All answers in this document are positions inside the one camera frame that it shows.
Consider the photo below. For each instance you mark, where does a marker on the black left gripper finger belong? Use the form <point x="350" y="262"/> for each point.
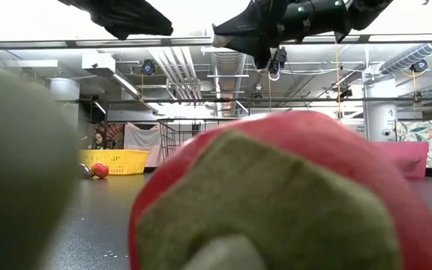
<point x="126" y="17"/>

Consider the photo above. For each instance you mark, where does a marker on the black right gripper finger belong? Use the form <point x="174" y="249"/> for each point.
<point x="263" y="52"/>
<point x="246" y="26"/>

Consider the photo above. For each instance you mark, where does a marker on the red bell pepper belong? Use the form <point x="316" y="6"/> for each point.
<point x="313" y="138"/>

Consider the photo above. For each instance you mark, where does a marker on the small red tomato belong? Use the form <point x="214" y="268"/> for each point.
<point x="100" y="170"/>

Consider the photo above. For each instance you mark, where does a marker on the dark purple round vegetable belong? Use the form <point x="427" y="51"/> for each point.
<point x="85" y="171"/>

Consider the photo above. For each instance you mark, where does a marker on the long red pepper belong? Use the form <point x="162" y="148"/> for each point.
<point x="17" y="168"/>

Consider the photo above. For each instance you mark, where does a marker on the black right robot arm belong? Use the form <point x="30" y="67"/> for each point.
<point x="369" y="11"/>

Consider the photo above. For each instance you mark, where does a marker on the white ceiling air unit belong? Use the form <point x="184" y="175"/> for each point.
<point x="98" y="62"/>

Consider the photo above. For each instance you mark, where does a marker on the overhead beam with light panels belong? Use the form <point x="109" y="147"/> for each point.
<point x="32" y="44"/>

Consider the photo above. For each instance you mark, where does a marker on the white cylindrical column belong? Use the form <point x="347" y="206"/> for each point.
<point x="379" y="120"/>

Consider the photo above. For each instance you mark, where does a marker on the white hanging cloth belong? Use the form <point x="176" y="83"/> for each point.
<point x="141" y="140"/>

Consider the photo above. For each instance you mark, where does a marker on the person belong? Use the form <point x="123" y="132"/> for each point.
<point x="98" y="139"/>

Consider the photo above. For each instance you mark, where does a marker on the yellow plastic basket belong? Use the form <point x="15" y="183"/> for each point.
<point x="122" y="161"/>

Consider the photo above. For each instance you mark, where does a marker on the leaf pattern panel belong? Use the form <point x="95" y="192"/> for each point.
<point x="422" y="131"/>

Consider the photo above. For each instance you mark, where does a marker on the pink plastic bin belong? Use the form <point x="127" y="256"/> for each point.
<point x="407" y="157"/>

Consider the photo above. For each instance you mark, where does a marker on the black overhead camera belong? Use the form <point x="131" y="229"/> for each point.
<point x="279" y="64"/>

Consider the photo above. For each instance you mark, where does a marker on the silver ribbed ventilation duct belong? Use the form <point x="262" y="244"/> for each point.
<point x="228" y="71"/>

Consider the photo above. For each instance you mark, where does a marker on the silver flexible duct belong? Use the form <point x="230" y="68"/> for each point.
<point x="411" y="56"/>

